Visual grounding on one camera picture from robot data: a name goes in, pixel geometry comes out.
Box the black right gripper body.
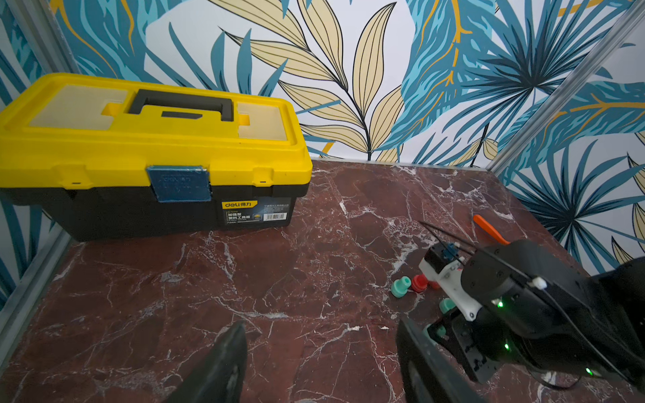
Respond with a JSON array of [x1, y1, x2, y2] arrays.
[[431, 308, 502, 384]]

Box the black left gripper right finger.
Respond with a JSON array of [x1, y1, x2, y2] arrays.
[[396, 318, 484, 403]]

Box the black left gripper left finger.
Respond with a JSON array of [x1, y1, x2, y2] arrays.
[[166, 322, 248, 403]]

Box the green stamp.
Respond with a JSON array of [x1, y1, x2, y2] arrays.
[[391, 276, 412, 299], [423, 324, 447, 341], [439, 298, 456, 314]]

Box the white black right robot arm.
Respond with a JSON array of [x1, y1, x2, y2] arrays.
[[419, 240, 644, 390]]

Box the yellow black toolbox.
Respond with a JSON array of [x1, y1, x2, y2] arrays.
[[1, 73, 313, 241]]

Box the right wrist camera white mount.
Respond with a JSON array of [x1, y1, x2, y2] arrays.
[[419, 242, 482, 322]]

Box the orange handled pliers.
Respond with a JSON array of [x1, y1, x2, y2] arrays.
[[473, 214, 510, 245]]

